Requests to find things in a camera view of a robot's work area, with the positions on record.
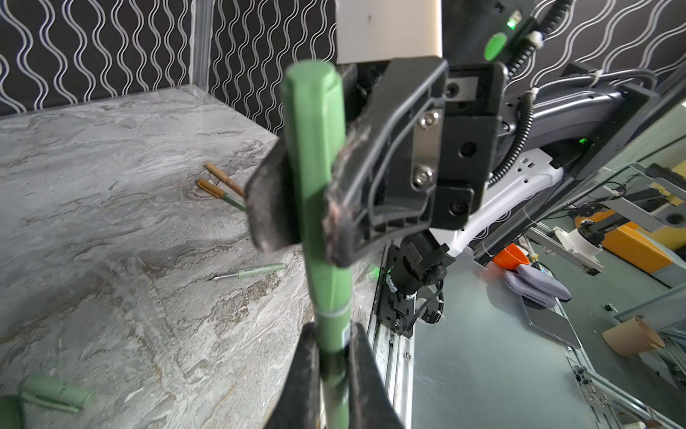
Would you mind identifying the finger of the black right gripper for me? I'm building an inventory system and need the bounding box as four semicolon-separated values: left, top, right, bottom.
323;56;448;268
245;136;300;253

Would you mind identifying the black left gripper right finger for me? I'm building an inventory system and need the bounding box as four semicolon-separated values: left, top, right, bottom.
348;323;404;428

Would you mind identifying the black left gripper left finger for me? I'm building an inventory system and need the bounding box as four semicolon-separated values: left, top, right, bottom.
264;323;321;428

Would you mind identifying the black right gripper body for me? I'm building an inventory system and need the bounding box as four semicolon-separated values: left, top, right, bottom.
431;63;507;231

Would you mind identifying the tan pen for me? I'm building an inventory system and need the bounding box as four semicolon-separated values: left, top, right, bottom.
204;163;245;198

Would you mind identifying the light green pen cap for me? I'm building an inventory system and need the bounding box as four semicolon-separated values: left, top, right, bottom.
20;375;96;413

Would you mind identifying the dark green pen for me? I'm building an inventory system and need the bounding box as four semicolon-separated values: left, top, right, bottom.
305;253;353;428

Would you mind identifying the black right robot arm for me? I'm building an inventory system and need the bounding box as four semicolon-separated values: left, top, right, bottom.
247;1;657;296

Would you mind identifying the light green pen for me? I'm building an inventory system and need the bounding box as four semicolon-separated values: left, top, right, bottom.
209;263;286;281

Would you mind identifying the dark green pen cap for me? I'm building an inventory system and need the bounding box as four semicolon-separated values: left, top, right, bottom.
0;396;24;429

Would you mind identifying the orange bowl outside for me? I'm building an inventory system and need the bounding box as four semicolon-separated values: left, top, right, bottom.
492;244;531;271

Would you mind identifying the grey folded cloth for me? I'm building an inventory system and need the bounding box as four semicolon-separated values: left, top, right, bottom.
504;265;573;309

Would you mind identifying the dark tablet on table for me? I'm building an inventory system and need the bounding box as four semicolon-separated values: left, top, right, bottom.
520;297;582;350

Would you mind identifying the brown cardboard tube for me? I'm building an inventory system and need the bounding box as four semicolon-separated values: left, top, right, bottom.
602;317;666;358

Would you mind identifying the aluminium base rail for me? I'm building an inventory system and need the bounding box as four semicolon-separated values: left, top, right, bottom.
367;248;414;428

